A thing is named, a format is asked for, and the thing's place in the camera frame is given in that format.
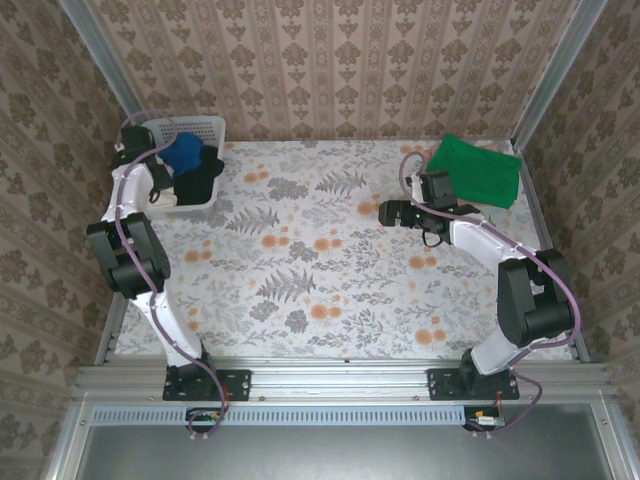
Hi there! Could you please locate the black t-shirt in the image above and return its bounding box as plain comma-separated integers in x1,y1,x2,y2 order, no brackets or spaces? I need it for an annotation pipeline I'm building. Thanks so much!
172,144,225,206

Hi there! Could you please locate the blue t-shirt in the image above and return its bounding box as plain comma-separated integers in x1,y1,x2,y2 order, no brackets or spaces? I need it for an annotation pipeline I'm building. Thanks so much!
158,132,209,179

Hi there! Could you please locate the white plastic laundry basket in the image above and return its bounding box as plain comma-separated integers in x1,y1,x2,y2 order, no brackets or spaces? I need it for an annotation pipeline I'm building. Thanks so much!
119,115,227,220

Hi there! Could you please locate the floral tablecloth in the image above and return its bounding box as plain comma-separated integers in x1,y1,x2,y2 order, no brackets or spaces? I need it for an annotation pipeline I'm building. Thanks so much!
113,138,575,360

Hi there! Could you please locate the green folded t-shirt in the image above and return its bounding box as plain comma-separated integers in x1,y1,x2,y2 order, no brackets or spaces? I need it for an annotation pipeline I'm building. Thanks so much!
426,133,522,210

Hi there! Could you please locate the small green circuit board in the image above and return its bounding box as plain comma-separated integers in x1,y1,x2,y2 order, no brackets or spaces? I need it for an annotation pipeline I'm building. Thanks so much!
463,405,507,432
185,407,227,434

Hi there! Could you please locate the grey steel sheet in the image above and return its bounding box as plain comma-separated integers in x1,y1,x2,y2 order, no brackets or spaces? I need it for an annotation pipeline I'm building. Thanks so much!
74,403,624,480

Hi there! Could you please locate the aluminium corner post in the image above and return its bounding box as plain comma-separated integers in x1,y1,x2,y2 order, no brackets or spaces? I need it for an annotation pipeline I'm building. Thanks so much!
58,0,147,117
510,0,609,151

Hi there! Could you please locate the long aluminium mounting rail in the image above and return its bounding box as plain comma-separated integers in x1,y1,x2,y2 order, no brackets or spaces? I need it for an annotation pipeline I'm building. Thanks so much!
74,357,612,401

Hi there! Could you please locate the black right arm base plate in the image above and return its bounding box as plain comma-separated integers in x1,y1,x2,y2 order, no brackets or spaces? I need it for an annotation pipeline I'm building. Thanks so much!
426,367,521,403

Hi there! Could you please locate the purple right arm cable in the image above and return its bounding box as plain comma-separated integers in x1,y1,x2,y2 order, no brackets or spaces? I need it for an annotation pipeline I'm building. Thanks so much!
399,151,584,441

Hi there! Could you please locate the grey slotted cable duct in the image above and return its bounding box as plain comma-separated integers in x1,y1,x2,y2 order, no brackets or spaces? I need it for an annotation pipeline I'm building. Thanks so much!
91,404,469,427

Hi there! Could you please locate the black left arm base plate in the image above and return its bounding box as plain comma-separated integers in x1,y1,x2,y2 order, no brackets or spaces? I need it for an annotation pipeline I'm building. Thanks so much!
162,367,252,403

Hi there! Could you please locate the aluminium lower frame bar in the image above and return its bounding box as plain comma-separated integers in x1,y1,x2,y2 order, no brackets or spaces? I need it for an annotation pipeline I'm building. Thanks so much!
42,399,94,480
592,399,634,480

